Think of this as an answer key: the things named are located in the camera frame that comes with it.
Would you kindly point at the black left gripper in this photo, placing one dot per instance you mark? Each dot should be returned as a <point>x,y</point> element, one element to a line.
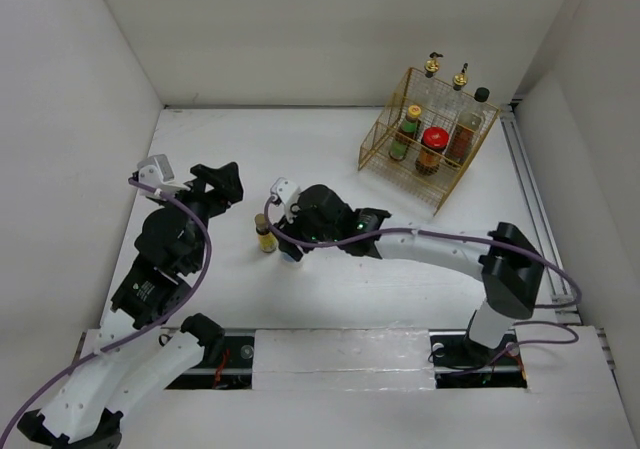
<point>227,186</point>

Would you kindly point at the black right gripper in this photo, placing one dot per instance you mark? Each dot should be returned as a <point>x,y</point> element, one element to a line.
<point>292,229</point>

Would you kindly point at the silver lid spice jar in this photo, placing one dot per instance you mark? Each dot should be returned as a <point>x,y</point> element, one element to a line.
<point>290,261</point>

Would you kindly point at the yellow cap sauce bottle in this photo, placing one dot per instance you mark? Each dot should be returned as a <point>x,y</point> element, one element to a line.
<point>405,133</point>

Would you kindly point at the red lid sauce jar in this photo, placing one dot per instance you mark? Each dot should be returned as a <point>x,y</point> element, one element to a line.
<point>433,143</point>

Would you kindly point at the dark liquid oil bottle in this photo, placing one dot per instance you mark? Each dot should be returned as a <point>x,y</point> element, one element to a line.
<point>431,67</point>

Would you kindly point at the black cap vinegar bottle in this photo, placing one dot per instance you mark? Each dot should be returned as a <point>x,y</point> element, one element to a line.
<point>470,119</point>

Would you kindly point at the clear glass oil bottle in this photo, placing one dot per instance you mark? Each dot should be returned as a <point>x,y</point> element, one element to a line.
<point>449,100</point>

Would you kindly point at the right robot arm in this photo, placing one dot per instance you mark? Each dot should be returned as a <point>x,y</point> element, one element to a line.
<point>503,260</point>

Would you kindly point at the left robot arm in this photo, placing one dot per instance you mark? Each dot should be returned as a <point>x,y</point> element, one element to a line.
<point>120,371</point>

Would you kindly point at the small brown bottle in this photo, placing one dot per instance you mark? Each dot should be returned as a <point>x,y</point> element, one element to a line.
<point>267,241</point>

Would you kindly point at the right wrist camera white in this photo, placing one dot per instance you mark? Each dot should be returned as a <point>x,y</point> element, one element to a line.
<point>286,193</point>

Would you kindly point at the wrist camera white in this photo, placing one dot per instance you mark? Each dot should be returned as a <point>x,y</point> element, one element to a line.
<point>154,176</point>
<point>286,193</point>

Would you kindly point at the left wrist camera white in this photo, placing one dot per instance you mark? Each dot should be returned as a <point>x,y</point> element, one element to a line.
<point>154,176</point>

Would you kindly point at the gold wire basket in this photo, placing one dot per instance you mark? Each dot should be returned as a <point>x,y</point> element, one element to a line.
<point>433,190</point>

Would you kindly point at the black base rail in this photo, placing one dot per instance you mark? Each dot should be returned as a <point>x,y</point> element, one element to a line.
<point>383,359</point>

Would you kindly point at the aluminium side rail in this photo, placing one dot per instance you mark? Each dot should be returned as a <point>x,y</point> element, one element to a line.
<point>560,291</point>

